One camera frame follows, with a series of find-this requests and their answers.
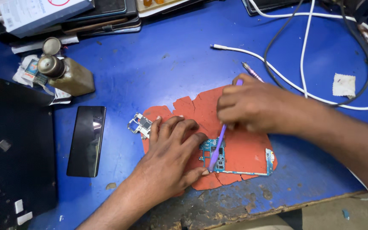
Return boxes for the person's left hand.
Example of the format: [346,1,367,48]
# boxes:
[133,115,210,196]

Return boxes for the person's right hand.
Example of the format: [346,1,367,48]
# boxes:
[217,74,289,133]

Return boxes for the purple plastic brush tool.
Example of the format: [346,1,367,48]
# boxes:
[208,79,244,172]

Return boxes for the blue phone circuit board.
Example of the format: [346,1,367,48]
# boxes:
[199,138,275,176]

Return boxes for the pink metal screwdriver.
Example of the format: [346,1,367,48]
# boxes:
[241,61,265,83]

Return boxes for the cracked orange silicone mat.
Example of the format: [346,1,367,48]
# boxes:
[141,84,278,191]

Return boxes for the black flat device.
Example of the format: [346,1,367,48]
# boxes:
[241,0,304,16]

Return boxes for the small white cloth piece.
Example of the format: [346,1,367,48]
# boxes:
[332,73,357,99]

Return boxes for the tray with orange pieces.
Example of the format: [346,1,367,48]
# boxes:
[135,0,205,18]

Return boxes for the black smartphone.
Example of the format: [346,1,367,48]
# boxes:
[66,106,107,178]

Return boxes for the stack of dark phones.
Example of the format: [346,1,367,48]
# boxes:
[62,0,142,36]

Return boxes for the olive bottle with metal cap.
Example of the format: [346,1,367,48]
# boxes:
[37,55,96,97]

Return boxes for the round metal lid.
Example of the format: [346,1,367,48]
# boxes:
[42,37,62,56]

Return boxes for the white paper strip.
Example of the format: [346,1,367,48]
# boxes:
[11,34,80,54]

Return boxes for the crumpled paper wrappers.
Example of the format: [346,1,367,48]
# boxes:
[12,54,73,106]

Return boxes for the white cardboard box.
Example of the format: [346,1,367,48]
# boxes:
[0,0,95,38]

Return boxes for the black tray with metal bits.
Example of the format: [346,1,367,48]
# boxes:
[0,73,59,230]

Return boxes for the white cable with plug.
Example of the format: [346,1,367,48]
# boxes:
[210,44,368,111]

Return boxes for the black cable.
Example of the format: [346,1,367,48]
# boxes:
[263,0,368,107]

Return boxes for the silver metal shield frame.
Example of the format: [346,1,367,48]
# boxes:
[127,112,153,140]

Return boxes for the thin white cable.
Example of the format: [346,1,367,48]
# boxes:
[300,0,316,99]

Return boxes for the thick white cable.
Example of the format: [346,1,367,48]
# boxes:
[248,0,368,59]

